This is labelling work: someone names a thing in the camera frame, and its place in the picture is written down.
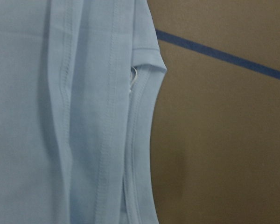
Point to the light blue t-shirt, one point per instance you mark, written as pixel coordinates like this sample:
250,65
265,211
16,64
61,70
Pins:
78,84

